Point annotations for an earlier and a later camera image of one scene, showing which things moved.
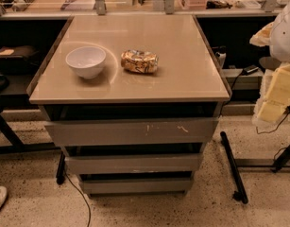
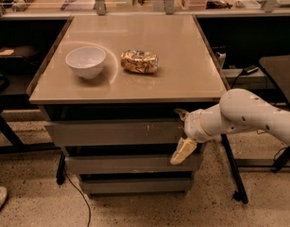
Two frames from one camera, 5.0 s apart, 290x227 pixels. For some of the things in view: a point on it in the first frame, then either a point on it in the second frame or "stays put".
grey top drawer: [133, 131] stays put
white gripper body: [284, 40] to [194, 126]
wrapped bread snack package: [139, 61] stays put
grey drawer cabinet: [133, 100] stays put
